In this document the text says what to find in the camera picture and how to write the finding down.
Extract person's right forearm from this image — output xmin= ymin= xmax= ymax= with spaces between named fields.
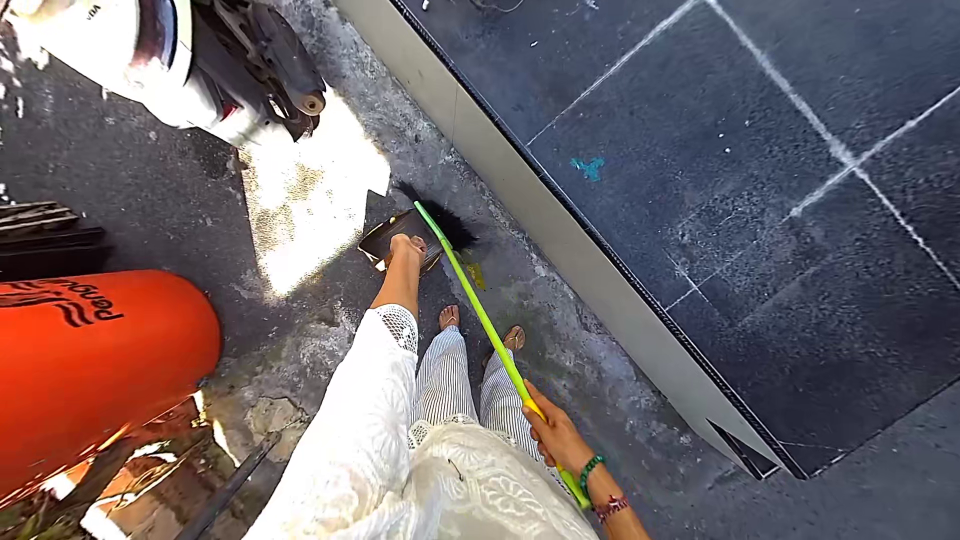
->
xmin=578 ymin=454 xmax=652 ymax=540

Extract green broom with black bristles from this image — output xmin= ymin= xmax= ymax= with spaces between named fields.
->
xmin=394 ymin=180 xmax=593 ymax=511

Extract black dustpan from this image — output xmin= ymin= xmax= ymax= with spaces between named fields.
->
xmin=357 ymin=207 xmax=445 ymax=276

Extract orange cylindrical tank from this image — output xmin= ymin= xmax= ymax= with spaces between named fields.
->
xmin=0 ymin=268 xmax=223 ymax=507

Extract white motorcycle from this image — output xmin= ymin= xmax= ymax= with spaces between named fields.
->
xmin=6 ymin=0 xmax=328 ymax=148

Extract stack of dark wooden boards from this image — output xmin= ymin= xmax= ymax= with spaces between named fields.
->
xmin=0 ymin=201 xmax=112 ymax=282

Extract person's right hand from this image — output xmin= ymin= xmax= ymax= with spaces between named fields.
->
xmin=522 ymin=379 xmax=600 ymax=480

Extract person's legs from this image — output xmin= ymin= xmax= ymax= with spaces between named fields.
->
xmin=410 ymin=303 xmax=576 ymax=497

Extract person's left hand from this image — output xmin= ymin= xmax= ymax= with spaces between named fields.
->
xmin=387 ymin=233 xmax=429 ymax=264

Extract pile of rubble and sticks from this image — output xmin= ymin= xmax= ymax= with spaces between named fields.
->
xmin=0 ymin=390 xmax=241 ymax=540

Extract person's left forearm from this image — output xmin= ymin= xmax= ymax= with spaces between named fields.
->
xmin=243 ymin=253 xmax=423 ymax=540

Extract person's body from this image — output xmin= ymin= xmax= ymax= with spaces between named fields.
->
xmin=360 ymin=414 xmax=601 ymax=540

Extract dark metal bar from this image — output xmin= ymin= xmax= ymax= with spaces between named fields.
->
xmin=174 ymin=430 xmax=282 ymax=540

